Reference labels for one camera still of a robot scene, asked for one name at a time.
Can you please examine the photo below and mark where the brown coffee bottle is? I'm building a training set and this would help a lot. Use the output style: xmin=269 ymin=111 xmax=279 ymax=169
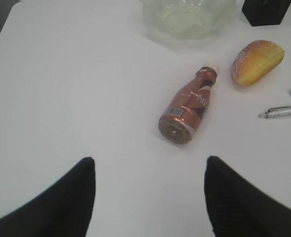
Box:
xmin=158 ymin=63 xmax=219 ymax=145

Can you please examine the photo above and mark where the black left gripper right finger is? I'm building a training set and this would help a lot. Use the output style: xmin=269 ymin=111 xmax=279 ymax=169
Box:
xmin=204 ymin=156 xmax=291 ymax=237

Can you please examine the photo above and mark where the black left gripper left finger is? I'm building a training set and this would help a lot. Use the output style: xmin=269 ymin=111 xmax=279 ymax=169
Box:
xmin=0 ymin=158 xmax=95 ymax=237

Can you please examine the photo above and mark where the pale green glass plate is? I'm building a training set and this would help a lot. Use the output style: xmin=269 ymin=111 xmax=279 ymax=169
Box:
xmin=141 ymin=0 xmax=238 ymax=44

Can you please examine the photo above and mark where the black mesh pen holder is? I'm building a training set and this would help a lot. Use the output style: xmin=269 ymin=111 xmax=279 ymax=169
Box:
xmin=242 ymin=0 xmax=291 ymax=27

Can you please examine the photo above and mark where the yellow bread roll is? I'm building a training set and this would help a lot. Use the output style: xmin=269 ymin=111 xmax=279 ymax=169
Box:
xmin=231 ymin=39 xmax=285 ymax=86

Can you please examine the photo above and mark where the silver grey pen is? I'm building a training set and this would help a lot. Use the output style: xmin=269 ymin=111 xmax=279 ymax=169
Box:
xmin=258 ymin=106 xmax=291 ymax=119

